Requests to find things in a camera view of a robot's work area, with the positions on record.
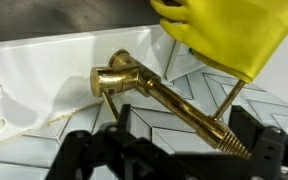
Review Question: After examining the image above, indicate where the yellow rubber glove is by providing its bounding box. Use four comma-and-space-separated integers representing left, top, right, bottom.
149, 0, 288, 84

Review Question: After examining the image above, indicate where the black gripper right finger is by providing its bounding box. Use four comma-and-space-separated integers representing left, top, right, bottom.
230, 105, 288, 180

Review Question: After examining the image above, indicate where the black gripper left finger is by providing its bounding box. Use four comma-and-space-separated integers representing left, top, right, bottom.
45, 103, 192, 180

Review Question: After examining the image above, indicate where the stainless steel sink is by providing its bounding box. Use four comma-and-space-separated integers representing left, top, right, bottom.
0, 0, 162, 44

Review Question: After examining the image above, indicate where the gold spring kitchen faucet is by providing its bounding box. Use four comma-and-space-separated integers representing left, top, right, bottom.
89, 49, 252, 160

